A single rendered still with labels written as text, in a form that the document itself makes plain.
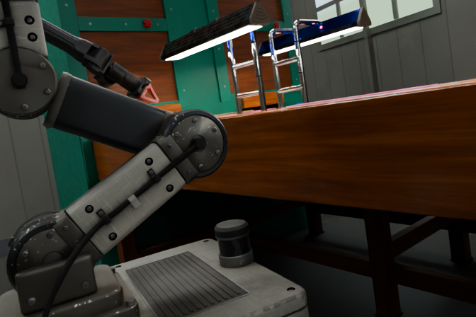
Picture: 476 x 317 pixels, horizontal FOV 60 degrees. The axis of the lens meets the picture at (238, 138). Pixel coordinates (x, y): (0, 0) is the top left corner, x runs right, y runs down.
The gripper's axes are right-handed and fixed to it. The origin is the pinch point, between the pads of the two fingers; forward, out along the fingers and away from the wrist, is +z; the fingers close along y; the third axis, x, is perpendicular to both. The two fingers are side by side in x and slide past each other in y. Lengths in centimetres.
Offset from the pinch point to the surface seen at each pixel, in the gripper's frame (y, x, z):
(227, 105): 39, -35, 49
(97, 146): 32.3, 19.2, -1.4
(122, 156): 8.4, 22.4, 1.6
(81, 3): 39, -31, -35
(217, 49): 39, -57, 30
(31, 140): 202, 8, 0
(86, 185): 43, 34, 6
